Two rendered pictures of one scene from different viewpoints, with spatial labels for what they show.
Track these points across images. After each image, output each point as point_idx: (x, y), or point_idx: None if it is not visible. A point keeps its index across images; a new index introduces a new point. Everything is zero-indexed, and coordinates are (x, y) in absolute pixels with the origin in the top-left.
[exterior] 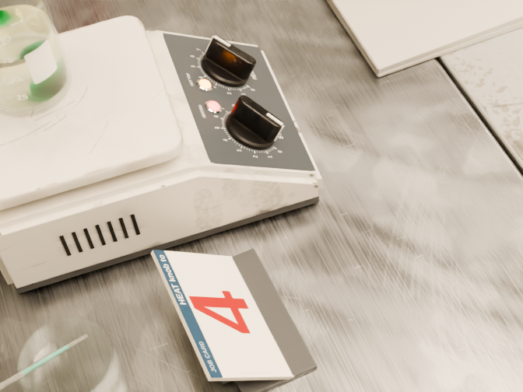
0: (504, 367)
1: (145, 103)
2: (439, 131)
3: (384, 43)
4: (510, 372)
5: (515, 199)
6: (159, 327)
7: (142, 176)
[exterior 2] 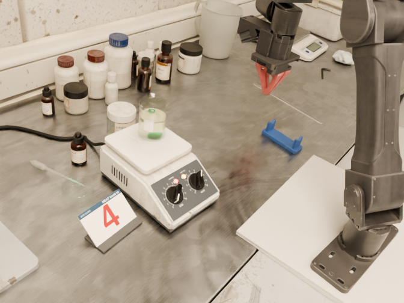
0: None
1: (157, 159)
2: (222, 260)
3: (249, 228)
4: None
5: (203, 293)
6: None
7: (135, 171)
